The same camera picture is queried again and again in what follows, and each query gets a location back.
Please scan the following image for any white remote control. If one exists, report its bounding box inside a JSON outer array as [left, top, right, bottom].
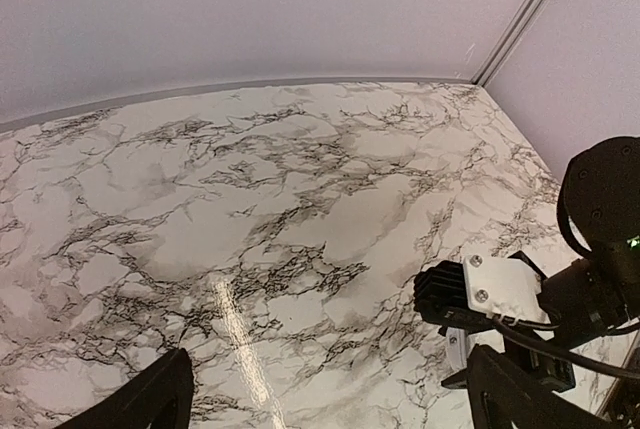
[[445, 328, 471, 371]]

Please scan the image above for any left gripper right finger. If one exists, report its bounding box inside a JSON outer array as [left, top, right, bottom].
[[467, 345, 615, 429]]

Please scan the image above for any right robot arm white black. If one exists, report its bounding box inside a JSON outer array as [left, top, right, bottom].
[[413, 136, 639, 351]]

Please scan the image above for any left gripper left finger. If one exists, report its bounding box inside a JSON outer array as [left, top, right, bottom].
[[60, 348, 194, 429]]

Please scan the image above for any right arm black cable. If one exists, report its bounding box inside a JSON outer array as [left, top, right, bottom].
[[492, 188, 640, 380]]

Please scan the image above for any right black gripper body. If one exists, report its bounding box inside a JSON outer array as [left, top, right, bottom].
[[503, 337, 575, 392]]

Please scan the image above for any right aluminium frame post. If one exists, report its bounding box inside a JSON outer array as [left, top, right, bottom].
[[471, 0, 547, 87]]

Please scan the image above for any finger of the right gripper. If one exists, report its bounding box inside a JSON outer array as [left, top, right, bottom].
[[441, 369, 467, 389]]

